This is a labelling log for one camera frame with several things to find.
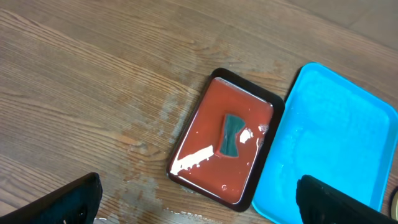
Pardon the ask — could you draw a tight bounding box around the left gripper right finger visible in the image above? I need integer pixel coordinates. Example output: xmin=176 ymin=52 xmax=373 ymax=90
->
xmin=296 ymin=175 xmax=397 ymax=224

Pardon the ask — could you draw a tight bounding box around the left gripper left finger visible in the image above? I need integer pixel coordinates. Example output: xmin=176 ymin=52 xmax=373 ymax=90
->
xmin=1 ymin=172 xmax=103 ymax=224

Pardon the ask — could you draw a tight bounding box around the yellow plate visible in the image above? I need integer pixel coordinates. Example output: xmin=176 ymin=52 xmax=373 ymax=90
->
xmin=390 ymin=187 xmax=398 ymax=221

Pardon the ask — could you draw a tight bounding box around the teal plastic tray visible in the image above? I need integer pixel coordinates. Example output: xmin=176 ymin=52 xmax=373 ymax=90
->
xmin=252 ymin=63 xmax=397 ymax=223

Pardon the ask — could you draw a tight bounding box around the black tray with red water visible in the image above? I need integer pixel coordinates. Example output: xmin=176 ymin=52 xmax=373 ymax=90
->
xmin=166 ymin=68 xmax=285 ymax=212

